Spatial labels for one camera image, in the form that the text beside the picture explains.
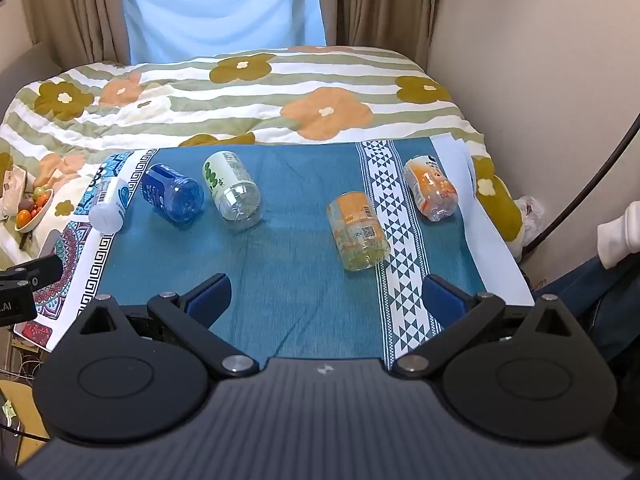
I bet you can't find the teal tablecloth with triangle stripe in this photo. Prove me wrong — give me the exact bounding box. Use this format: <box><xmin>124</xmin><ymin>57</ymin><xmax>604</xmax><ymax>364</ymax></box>
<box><xmin>80</xmin><ymin>134</ymin><xmax>536</xmax><ymax>363</ymax></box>

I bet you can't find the orange wrapped plastic bottle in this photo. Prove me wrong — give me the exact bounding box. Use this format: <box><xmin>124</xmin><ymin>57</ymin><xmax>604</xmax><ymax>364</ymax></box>
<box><xmin>402</xmin><ymin>155</ymin><xmax>458</xmax><ymax>222</ymax></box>

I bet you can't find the blue plastic bottle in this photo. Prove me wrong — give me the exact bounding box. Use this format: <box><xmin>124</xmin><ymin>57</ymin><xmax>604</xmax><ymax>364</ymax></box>
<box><xmin>140</xmin><ymin>162</ymin><xmax>205</xmax><ymax>224</ymax></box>

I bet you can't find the beige snack packet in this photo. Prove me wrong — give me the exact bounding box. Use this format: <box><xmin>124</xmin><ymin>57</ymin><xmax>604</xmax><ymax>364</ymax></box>
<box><xmin>0</xmin><ymin>164</ymin><xmax>29</xmax><ymax>219</ymax></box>

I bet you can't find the light blue sheer curtain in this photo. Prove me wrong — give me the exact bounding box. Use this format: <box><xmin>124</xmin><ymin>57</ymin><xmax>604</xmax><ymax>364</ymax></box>
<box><xmin>116</xmin><ymin>0</ymin><xmax>329</xmax><ymax>64</ymax></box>

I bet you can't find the floral striped blanket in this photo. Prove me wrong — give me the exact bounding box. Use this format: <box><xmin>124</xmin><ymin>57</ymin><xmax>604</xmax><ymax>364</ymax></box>
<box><xmin>0</xmin><ymin>46</ymin><xmax>526</xmax><ymax>268</ymax></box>

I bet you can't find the black cable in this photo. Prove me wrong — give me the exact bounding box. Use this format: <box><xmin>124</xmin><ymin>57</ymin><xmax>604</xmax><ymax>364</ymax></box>
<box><xmin>522</xmin><ymin>112</ymin><xmax>640</xmax><ymax>261</ymax></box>

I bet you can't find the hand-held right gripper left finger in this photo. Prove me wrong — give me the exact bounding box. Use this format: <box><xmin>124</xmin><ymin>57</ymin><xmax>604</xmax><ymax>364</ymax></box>
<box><xmin>77</xmin><ymin>274</ymin><xmax>260</xmax><ymax>380</ymax></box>

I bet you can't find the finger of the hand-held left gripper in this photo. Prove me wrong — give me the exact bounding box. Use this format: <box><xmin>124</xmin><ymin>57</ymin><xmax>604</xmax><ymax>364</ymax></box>
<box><xmin>14</xmin><ymin>254</ymin><xmax>65</xmax><ymax>292</ymax></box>

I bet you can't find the mandala printed cloth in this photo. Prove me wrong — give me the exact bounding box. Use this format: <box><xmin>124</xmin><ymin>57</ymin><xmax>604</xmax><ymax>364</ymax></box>
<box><xmin>14</xmin><ymin>149</ymin><xmax>161</xmax><ymax>352</ymax></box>

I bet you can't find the person's leg in jeans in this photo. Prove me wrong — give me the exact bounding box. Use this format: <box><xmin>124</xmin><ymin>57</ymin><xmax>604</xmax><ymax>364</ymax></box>
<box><xmin>539</xmin><ymin>254</ymin><xmax>640</xmax><ymax>363</ymax></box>

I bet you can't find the white fruit bowl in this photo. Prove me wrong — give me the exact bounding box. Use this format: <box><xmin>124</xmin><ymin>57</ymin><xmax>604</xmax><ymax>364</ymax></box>
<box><xmin>14</xmin><ymin>187</ymin><xmax>55</xmax><ymax>234</ymax></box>

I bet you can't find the clear bottle with green label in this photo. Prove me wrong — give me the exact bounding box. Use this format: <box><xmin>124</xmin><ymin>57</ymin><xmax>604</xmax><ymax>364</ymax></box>
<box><xmin>201</xmin><ymin>150</ymin><xmax>264</xmax><ymax>231</ymax></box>

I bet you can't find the white plastic bottle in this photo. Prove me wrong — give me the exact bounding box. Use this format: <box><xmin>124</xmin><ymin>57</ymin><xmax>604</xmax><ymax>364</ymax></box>
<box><xmin>87</xmin><ymin>176</ymin><xmax>132</xmax><ymax>233</ymax></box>

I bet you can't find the white sock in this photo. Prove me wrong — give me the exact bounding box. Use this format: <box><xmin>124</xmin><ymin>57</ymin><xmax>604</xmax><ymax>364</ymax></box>
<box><xmin>597</xmin><ymin>209</ymin><xmax>640</xmax><ymax>271</ymax></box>

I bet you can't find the clear plastic bag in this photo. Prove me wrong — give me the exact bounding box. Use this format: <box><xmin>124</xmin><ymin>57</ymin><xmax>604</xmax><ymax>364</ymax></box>
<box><xmin>511</xmin><ymin>194</ymin><xmax>547</xmax><ymax>262</ymax></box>

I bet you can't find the clear bottle with orange label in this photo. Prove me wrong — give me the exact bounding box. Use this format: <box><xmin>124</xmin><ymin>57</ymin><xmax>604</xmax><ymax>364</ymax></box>
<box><xmin>326</xmin><ymin>191</ymin><xmax>392</xmax><ymax>272</ymax></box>

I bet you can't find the grey headboard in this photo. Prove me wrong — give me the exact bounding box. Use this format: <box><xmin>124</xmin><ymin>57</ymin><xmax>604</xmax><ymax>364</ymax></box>
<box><xmin>0</xmin><ymin>40</ymin><xmax>64</xmax><ymax>113</ymax></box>

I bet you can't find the beige curtain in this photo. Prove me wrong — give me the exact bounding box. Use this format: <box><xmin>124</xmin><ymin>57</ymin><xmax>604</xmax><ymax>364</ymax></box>
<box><xmin>17</xmin><ymin>0</ymin><xmax>132</xmax><ymax>67</ymax></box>
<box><xmin>336</xmin><ymin>0</ymin><xmax>442</xmax><ymax>74</ymax></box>

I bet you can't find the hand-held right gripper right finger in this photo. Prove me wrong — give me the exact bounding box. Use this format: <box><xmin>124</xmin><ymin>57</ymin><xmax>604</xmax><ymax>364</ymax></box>
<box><xmin>391</xmin><ymin>274</ymin><xmax>576</xmax><ymax>378</ymax></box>

